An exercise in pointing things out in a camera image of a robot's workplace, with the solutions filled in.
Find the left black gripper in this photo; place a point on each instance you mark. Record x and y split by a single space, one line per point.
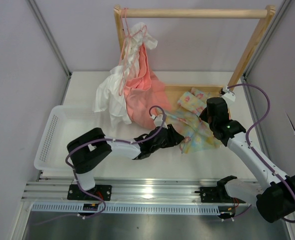
174 137

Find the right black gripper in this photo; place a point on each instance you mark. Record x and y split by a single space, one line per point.
203 115

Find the floral pastel skirt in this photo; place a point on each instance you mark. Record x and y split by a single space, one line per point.
186 121

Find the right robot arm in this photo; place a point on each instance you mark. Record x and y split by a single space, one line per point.
276 198

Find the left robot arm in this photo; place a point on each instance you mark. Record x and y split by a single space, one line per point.
91 148

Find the pink skirt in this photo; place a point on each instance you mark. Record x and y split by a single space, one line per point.
144 91

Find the wooden clothes rack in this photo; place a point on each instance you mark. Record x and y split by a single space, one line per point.
264 16

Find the white garment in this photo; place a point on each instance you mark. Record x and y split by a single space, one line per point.
107 97

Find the white plastic basket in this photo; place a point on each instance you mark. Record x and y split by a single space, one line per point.
65 123

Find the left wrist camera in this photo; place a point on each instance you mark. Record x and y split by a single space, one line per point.
159 121

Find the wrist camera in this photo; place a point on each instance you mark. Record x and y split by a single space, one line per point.
227 95
159 121

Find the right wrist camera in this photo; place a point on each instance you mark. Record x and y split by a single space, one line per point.
227 95

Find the right black mount plate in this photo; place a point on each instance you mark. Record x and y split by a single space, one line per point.
210 195

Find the black mount plate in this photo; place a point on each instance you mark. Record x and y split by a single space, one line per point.
102 191
210 195

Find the left black mount plate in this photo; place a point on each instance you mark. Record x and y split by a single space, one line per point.
102 191

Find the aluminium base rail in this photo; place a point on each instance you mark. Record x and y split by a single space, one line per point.
148 196

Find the pink wire hanger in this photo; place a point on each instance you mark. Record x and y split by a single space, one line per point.
131 41

